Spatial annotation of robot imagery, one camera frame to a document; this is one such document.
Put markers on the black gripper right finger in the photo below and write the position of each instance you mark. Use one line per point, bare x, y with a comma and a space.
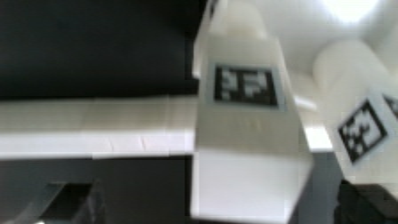
367, 204

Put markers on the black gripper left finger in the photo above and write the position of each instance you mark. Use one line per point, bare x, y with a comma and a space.
68, 204

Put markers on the white tagged leg block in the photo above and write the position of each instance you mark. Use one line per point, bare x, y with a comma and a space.
253, 161

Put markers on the white chair leg with tag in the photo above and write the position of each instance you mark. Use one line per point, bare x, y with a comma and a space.
360, 111

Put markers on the white chair seat part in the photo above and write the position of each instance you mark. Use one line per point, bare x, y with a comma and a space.
308, 29

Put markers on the white front rail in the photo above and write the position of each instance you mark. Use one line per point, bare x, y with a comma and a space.
99, 128

